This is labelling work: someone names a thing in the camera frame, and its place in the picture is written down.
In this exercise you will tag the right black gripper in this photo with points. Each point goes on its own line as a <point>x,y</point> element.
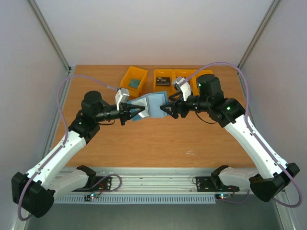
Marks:
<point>181,109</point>

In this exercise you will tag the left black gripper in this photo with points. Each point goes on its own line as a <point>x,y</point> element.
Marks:
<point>124,111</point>

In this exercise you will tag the blue card holder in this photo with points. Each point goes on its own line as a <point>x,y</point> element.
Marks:
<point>152,103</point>

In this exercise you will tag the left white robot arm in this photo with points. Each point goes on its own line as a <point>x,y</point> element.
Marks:
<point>84,127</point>

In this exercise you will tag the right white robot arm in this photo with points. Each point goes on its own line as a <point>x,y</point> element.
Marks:
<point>272,172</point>

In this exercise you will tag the black credit card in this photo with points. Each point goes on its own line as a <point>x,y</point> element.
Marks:
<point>163,81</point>

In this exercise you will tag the yellow bin with black card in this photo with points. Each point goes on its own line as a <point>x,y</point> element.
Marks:
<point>163,73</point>

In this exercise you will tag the yellow bin with blue card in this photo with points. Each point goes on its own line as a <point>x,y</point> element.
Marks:
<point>194,85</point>

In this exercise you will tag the teal credit card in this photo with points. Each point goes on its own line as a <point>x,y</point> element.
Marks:
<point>134,83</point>

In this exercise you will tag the yellow bin with red card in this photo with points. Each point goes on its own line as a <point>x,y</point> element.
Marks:
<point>185,73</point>

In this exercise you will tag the single yellow bin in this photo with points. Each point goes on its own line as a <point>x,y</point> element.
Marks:
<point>134,73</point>

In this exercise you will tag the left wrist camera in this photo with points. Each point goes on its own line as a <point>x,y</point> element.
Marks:
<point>121,96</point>

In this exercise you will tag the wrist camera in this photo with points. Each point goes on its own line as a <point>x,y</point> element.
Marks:
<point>181,84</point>
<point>121,96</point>

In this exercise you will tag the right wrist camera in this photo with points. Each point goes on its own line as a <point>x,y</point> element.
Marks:
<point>181,84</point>

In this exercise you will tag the aluminium rail base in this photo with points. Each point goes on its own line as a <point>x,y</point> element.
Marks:
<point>156,180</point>

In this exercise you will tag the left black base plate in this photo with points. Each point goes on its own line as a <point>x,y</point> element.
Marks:
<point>104,183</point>

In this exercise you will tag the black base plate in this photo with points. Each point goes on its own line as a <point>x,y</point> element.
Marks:
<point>205,184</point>
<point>104,183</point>

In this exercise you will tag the left aluminium frame post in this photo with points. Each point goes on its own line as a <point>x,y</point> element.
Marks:
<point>34,6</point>

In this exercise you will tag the aluminium frame post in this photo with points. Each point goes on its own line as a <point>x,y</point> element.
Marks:
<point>259,31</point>
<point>34,6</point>

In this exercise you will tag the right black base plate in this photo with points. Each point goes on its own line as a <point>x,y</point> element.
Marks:
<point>205,184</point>

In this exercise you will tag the grey slotted cable duct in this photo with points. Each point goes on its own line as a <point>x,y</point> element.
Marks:
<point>130,199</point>

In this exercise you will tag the right aluminium frame post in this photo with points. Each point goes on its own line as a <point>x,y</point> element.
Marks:
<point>259,31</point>

